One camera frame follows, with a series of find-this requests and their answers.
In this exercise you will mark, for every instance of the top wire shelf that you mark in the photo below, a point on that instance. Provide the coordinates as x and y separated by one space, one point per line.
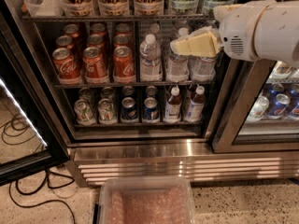
165 17

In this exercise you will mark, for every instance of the back right pepsi can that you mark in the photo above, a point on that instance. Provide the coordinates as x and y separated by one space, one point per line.
151 91

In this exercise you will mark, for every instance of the white-green can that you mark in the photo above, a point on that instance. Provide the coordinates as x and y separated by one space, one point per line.
106 111
108 93
84 112
86 94

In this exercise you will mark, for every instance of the back left coca-cola can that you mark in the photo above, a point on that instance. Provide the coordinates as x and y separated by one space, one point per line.
72 30

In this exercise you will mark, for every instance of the white can behind glass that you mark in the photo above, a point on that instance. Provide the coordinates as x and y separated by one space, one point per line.
259 107

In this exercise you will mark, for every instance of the clear plastic bin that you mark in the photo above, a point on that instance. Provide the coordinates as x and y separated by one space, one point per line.
146 200

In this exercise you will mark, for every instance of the front left white-green can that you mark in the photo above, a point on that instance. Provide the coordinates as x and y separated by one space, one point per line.
84 112

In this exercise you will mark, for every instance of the gold can middle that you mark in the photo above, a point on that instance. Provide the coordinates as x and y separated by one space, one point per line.
113 7

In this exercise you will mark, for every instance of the front right coca-cola can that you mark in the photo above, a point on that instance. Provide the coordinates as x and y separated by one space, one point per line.
123 62

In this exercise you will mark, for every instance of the middle wire shelf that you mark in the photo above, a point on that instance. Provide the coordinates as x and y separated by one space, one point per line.
134 84

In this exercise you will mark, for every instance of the middle left coca-cola can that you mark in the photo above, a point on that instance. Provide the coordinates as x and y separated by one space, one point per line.
66 41

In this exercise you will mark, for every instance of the front left pepsi can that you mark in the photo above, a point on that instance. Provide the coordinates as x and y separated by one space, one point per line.
128 109

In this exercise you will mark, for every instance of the empty clear plastic tray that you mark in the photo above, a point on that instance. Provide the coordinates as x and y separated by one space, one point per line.
44 8

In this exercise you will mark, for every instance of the back centre coca-cola can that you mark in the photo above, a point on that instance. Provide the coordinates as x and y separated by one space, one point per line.
98 29

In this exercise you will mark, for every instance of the front right water bottle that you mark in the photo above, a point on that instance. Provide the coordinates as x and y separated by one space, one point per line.
203 69

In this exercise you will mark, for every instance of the back left white-green can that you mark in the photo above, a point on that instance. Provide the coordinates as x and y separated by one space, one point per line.
86 94

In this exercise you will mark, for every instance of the front middle coca-cola can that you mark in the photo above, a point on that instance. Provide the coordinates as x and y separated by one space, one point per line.
94 62

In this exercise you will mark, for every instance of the water bottle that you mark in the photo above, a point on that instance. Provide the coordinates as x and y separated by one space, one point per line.
150 59
203 69
177 67

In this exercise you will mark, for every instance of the gold can right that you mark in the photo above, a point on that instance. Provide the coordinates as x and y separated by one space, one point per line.
148 7

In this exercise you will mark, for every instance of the front left coca-cola can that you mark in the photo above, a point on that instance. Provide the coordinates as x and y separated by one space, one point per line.
65 63

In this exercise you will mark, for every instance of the left iced tea bottle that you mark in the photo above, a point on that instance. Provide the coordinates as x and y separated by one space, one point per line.
172 105

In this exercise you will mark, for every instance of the back left pepsi can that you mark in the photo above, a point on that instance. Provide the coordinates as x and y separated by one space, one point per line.
128 91

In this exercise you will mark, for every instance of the middle right coca-cola can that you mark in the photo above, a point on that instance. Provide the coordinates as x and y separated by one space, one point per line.
121 40

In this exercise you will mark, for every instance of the right iced tea bottle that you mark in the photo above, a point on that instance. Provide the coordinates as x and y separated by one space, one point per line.
195 105

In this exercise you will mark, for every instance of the middle centre coca-cola can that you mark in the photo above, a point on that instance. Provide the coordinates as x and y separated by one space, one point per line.
96 41

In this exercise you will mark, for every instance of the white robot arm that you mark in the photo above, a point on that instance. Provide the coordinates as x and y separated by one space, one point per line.
264 29

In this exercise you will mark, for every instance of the front right pepsi can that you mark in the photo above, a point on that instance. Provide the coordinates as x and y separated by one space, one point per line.
151 109

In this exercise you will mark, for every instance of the closed glass fridge door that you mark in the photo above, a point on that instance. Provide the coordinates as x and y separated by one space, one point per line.
253 79

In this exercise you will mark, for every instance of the open glass fridge door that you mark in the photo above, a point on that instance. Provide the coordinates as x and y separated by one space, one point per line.
35 144

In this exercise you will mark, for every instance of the front middle water bottle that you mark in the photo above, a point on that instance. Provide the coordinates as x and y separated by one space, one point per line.
177 67

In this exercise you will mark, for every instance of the wire shelf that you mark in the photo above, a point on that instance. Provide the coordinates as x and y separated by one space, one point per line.
165 17
134 84

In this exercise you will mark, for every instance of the iced tea bottle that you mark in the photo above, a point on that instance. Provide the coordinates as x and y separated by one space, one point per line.
195 105
172 105

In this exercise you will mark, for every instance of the coca-cola can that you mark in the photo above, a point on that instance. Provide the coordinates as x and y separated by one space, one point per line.
96 41
66 41
98 29
65 63
121 40
123 62
94 62
72 30
123 29

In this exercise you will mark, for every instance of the front left water bottle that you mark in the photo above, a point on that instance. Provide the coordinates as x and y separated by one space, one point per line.
150 59

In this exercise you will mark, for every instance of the back right coca-cola can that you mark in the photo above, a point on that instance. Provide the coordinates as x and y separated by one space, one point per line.
123 29

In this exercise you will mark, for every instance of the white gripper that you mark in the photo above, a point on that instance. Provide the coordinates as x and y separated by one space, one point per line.
237 32

